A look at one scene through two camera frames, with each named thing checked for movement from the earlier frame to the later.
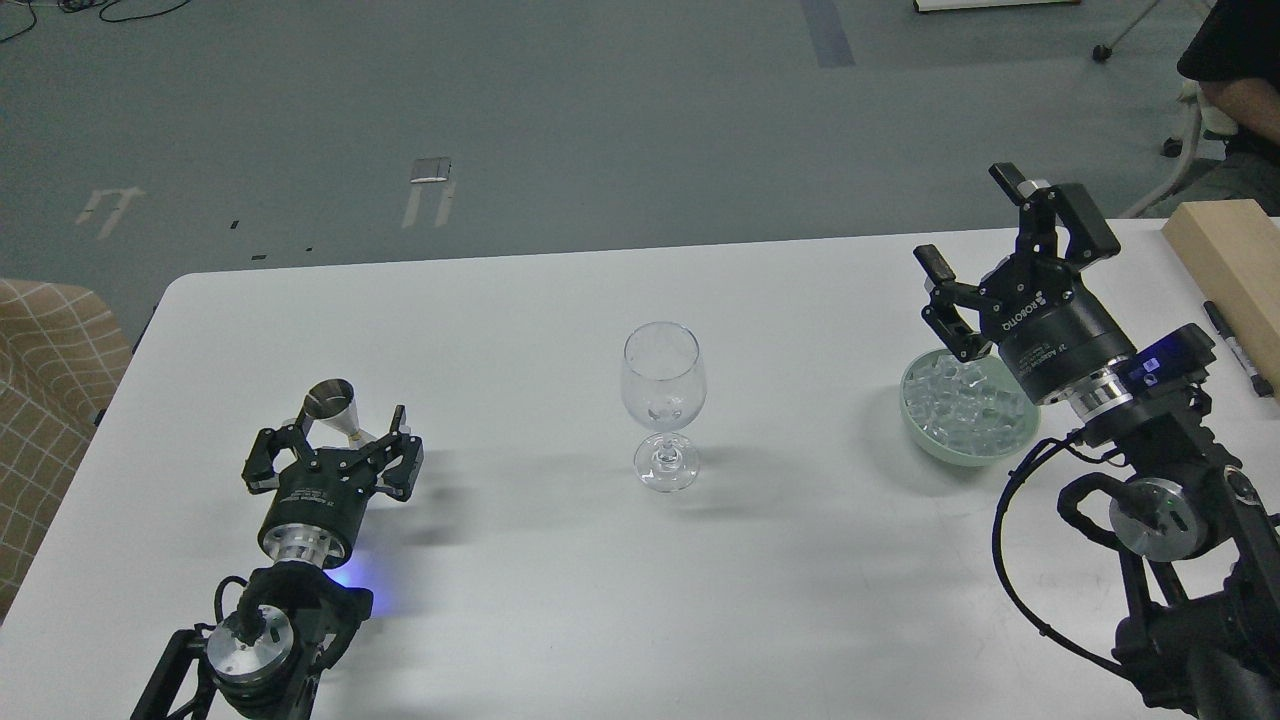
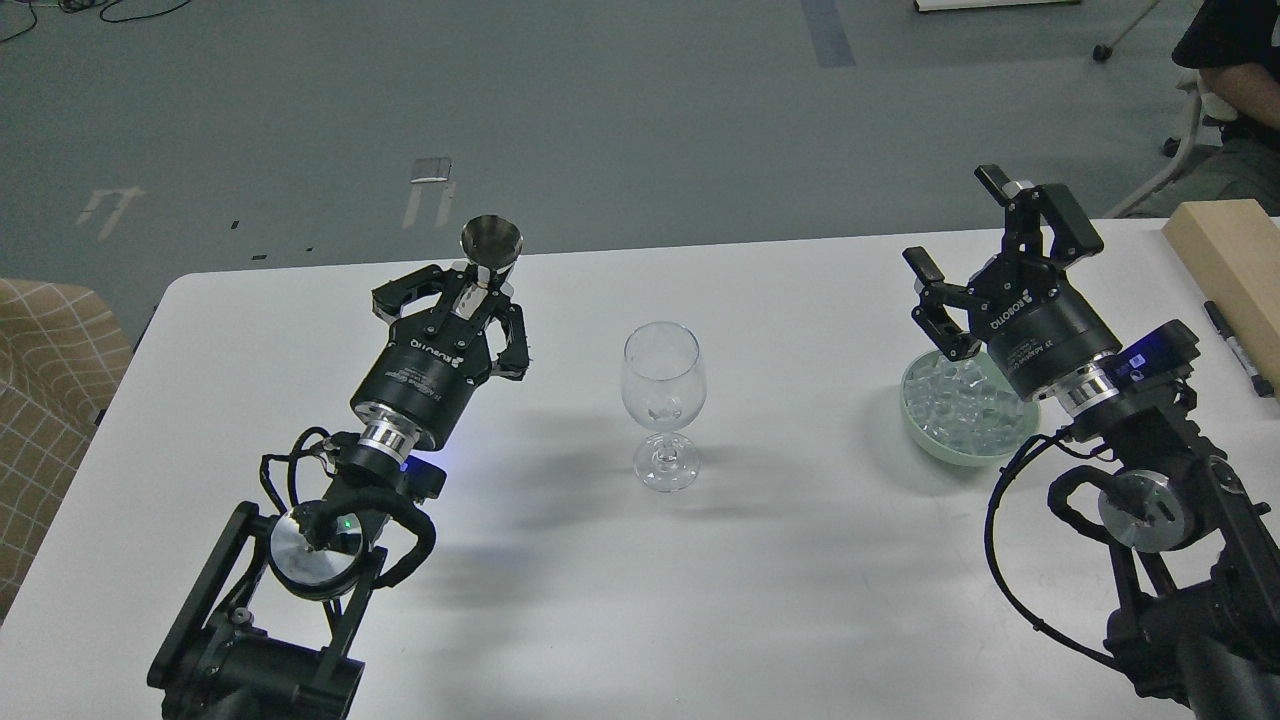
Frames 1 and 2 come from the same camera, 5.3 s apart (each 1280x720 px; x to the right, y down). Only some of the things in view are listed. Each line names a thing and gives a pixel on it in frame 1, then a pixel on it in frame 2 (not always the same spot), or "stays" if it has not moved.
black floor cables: (79, 5) stays
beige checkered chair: (62, 358) stays
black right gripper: (1057, 340) stays
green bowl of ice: (959, 413) stays
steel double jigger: (332, 406) -> (487, 242)
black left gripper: (315, 511) -> (432, 361)
